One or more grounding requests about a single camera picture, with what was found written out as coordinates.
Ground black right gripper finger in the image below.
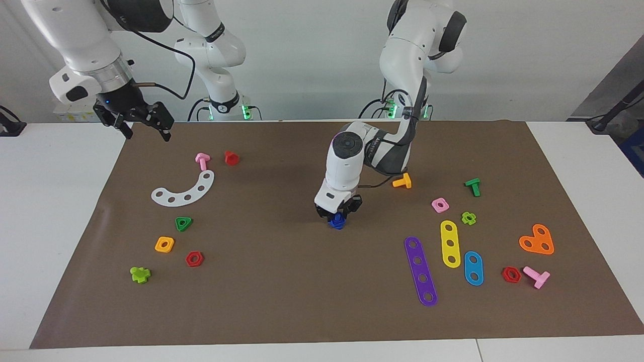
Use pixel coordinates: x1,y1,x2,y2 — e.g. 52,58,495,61
114,116,134,141
146,102,175,142

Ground white box yellow labels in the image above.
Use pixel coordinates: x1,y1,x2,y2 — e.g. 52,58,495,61
53,103,101,124

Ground brown paper mat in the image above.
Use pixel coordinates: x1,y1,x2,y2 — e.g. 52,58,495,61
29,120,644,349

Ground white curved perforated plate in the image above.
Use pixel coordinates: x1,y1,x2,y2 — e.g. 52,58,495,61
151,169,215,207

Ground purple four-hole plate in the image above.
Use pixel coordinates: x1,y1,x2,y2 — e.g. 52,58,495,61
404,236,438,307

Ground yellow three-hole plate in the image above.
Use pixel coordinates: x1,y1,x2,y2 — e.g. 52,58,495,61
440,220,462,268

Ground black table clamp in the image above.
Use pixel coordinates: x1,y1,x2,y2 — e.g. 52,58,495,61
0,106,27,137

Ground blue two-hole plate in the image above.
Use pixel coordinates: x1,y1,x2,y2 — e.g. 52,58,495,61
463,251,485,287

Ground orange three-hole corner plate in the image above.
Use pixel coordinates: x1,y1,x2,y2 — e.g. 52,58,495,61
519,224,555,255

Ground black stand pole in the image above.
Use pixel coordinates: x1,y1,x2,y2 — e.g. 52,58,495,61
586,93,644,134

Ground blue crate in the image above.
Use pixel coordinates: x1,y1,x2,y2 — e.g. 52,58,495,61
620,132,644,177

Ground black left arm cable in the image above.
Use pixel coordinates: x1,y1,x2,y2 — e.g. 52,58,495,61
358,75,428,191

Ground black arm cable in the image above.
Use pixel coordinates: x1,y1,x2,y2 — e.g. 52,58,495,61
358,75,428,191
101,0,197,100

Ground black base cable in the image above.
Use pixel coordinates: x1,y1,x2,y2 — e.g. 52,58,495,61
188,98,210,122
358,89,398,120

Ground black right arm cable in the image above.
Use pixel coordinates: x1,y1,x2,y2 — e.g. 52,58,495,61
101,0,197,100

